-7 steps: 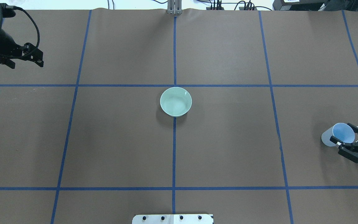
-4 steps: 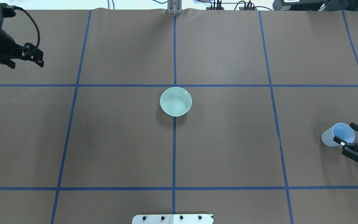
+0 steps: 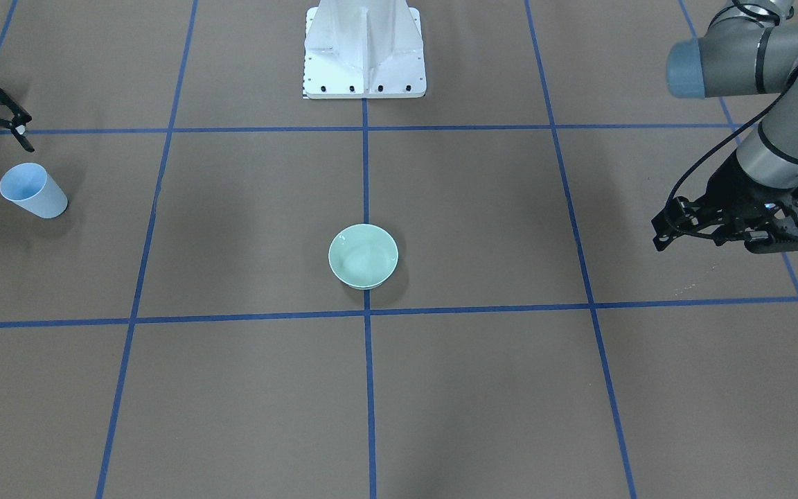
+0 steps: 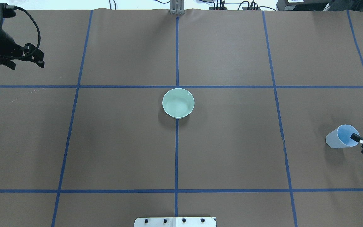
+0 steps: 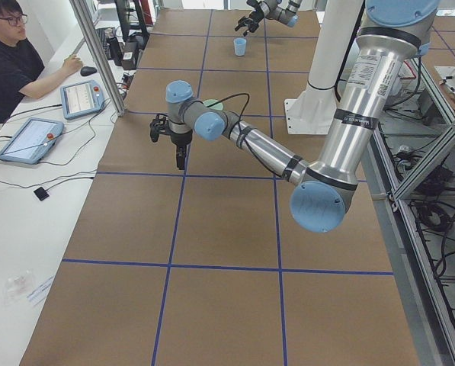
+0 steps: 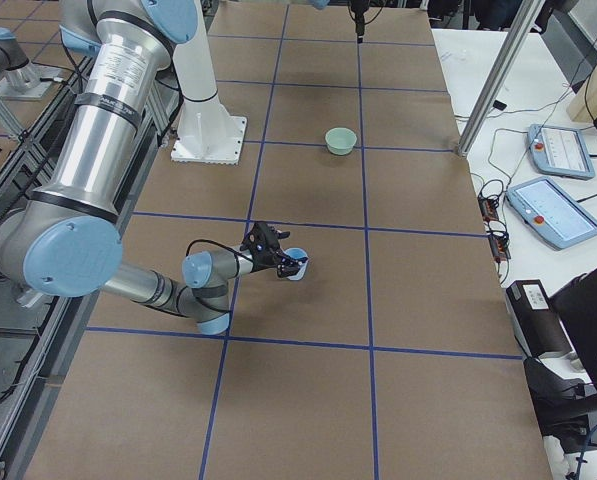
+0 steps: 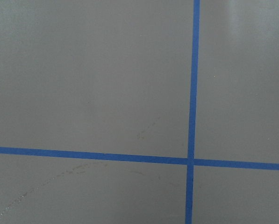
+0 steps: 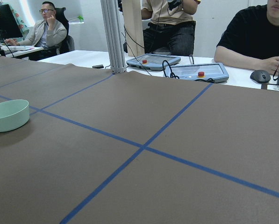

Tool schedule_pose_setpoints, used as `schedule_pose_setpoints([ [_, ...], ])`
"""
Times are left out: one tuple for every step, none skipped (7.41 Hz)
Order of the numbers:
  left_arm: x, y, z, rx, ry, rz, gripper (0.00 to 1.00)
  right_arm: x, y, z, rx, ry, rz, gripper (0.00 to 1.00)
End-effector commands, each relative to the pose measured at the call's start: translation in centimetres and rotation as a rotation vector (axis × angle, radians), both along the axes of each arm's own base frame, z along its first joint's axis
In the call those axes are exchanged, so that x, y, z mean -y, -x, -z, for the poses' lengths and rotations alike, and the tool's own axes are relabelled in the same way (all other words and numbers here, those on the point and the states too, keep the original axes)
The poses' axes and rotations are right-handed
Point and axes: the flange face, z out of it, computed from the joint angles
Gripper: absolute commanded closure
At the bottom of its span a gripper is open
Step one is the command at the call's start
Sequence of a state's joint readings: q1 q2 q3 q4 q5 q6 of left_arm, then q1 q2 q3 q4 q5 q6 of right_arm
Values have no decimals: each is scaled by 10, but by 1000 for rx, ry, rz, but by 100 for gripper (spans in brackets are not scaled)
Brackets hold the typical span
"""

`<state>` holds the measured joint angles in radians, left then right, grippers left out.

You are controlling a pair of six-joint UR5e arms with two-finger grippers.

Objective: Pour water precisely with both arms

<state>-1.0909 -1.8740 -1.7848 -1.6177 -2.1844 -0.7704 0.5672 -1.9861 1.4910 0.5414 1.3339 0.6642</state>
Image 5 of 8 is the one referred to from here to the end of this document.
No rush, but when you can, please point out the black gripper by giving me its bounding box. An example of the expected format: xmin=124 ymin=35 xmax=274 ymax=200
xmin=170 ymin=130 xmax=192 ymax=170
xmin=235 ymin=0 xmax=269 ymax=36

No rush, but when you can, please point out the light blue plastic cup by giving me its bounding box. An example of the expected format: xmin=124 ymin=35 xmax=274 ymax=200
xmin=233 ymin=37 xmax=247 ymax=56

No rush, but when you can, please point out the light green ceramic bowl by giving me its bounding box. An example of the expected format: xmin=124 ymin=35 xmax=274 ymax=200
xmin=203 ymin=99 xmax=224 ymax=111

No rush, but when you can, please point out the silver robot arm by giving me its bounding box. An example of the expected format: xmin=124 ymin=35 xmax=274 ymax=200
xmin=234 ymin=0 xmax=302 ymax=37
xmin=165 ymin=1 xmax=438 ymax=233

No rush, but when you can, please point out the black box with label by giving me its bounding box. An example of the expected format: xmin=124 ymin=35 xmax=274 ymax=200
xmin=121 ymin=42 xmax=139 ymax=70

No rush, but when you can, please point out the far blue teach pendant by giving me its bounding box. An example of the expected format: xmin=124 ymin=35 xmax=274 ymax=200
xmin=59 ymin=80 xmax=105 ymax=120

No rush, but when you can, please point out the blue teach pendant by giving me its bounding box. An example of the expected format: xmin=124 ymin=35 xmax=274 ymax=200
xmin=0 ymin=117 xmax=65 ymax=165
xmin=59 ymin=80 xmax=105 ymax=120

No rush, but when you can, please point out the black bottle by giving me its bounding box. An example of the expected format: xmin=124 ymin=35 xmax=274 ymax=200
xmin=107 ymin=36 xmax=123 ymax=67

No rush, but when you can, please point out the black computer mouse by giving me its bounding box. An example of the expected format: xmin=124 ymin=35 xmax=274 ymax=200
xmin=80 ymin=66 xmax=97 ymax=77

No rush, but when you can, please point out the small black square device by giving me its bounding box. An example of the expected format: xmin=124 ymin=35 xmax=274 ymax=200
xmin=34 ymin=187 xmax=49 ymax=201

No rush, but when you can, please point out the near blue teach pendant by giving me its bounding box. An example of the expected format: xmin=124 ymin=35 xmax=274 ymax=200
xmin=0 ymin=117 xmax=65 ymax=165

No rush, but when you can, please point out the person in black shirt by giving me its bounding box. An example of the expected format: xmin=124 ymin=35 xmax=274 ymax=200
xmin=0 ymin=1 xmax=83 ymax=124

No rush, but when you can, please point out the white paper sheet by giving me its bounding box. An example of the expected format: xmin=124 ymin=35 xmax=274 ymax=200
xmin=26 ymin=276 xmax=55 ymax=307

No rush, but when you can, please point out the clear plastic bag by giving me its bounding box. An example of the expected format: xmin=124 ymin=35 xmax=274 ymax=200
xmin=3 ymin=270 xmax=34 ymax=306

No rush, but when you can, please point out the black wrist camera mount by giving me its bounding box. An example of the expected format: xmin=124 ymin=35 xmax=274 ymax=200
xmin=149 ymin=113 xmax=171 ymax=143

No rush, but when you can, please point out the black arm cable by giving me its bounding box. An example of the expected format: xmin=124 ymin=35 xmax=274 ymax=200
xmin=207 ymin=92 xmax=285 ymax=180

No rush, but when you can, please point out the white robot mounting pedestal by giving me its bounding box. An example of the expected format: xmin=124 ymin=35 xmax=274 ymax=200
xmin=284 ymin=0 xmax=364 ymax=135

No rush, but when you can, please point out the aluminium frame post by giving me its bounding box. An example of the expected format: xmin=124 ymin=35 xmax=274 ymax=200
xmin=69 ymin=0 xmax=126 ymax=117

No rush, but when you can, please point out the aluminium frame rack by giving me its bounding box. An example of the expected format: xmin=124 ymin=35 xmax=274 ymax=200
xmin=367 ymin=0 xmax=455 ymax=366

